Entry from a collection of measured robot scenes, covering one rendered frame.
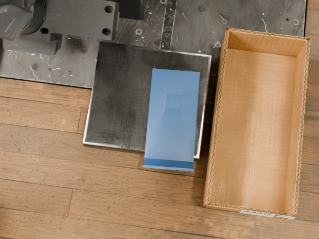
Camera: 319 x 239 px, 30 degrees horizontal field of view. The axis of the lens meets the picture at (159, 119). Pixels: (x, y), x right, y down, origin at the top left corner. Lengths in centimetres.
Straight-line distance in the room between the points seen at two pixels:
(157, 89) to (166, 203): 17
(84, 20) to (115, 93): 22
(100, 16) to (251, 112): 32
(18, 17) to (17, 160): 35
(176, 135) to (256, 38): 18
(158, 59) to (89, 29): 24
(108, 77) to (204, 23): 17
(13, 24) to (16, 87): 34
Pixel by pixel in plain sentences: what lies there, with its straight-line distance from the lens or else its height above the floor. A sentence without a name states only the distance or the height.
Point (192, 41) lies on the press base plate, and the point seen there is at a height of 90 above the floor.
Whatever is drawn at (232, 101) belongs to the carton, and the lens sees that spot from 89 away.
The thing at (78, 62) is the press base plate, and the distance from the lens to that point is 92.
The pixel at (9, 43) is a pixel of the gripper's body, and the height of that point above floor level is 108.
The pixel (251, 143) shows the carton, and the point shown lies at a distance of 88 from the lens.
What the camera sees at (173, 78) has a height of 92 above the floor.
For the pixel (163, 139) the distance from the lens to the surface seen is 85.
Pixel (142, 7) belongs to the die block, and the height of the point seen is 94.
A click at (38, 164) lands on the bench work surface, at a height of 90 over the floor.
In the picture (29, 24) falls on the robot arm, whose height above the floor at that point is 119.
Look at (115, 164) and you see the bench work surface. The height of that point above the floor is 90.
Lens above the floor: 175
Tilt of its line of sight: 75 degrees down
